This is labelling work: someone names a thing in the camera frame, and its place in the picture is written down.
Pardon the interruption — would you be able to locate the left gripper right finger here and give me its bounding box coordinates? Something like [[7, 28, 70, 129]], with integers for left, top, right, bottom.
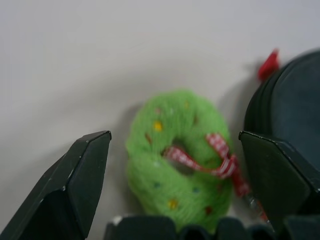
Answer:
[[238, 130, 320, 234]]

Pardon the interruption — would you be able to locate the green knitted wreath charm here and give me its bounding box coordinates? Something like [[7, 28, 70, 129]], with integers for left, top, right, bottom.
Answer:
[[124, 88, 270, 235]]

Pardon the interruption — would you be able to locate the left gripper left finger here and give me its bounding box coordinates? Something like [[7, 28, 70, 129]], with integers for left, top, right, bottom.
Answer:
[[0, 130, 112, 240]]

